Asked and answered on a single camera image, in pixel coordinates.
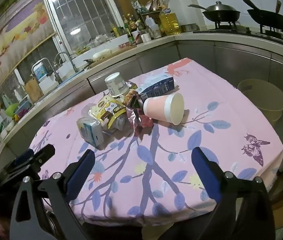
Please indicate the yellow cat snack packet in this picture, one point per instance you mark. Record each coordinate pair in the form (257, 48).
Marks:
(106, 108)

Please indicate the fruit wall poster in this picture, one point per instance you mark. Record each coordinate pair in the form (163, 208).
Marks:
(16, 30)

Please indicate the blue white carton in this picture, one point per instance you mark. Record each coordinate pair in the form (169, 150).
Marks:
(156, 87)

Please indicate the gas stove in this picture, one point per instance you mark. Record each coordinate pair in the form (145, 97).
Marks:
(244, 31)

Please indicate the small steel bowl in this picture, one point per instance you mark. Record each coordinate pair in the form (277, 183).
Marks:
(190, 27)

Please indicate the white plate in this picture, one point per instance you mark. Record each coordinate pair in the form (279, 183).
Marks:
(102, 55)

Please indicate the pink floral tablecloth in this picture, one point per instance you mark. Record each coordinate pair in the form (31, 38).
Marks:
(181, 142)

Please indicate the large cooking oil bottle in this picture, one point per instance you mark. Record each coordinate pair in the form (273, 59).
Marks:
(169, 22)

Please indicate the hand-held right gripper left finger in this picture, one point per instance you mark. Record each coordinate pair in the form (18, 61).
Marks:
(81, 172)

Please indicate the green plastic bowl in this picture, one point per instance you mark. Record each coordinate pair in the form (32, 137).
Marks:
(12, 108)

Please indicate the white tissue pack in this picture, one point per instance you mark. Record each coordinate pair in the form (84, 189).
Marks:
(91, 130)

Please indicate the pink paper cup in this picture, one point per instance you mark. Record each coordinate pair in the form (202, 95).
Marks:
(156, 107)

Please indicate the black wok with steel lid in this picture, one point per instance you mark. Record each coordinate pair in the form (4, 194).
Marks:
(221, 11)

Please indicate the steel kitchen cabinet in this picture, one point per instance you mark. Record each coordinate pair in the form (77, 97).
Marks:
(231, 55)

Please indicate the row of condiment bottles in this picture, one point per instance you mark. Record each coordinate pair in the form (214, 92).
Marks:
(134, 30)

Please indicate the white blue water purifier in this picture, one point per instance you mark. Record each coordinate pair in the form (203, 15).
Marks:
(42, 76)

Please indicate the steel sink faucet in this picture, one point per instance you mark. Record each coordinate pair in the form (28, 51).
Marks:
(67, 57)

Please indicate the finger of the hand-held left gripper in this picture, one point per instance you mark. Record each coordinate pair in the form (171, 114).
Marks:
(22, 158)
(44, 153)

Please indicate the barred window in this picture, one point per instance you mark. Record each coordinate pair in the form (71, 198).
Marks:
(81, 17)

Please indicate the beige plastic bin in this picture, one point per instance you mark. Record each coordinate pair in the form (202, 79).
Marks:
(264, 100)

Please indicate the white printed paper cup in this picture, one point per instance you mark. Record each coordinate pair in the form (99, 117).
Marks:
(116, 83)

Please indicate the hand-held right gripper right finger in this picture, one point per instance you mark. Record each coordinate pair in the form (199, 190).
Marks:
(204, 165)

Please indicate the wooden cutting board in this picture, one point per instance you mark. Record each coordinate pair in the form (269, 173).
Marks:
(33, 90)

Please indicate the steel filter faucet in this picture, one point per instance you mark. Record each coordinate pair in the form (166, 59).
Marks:
(51, 66)

